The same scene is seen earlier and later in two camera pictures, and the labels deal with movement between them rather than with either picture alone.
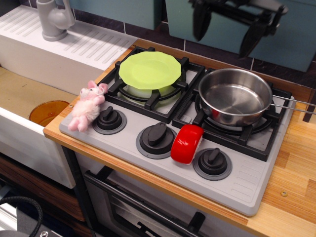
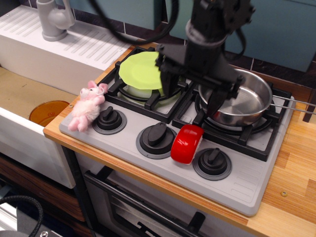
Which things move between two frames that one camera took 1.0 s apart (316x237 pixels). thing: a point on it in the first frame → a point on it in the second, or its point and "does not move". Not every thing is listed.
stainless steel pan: x=239 y=97 does not move
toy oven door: x=121 y=208 does not move
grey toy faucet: x=55 y=21 does not move
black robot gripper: x=268 y=13 → x=201 y=59
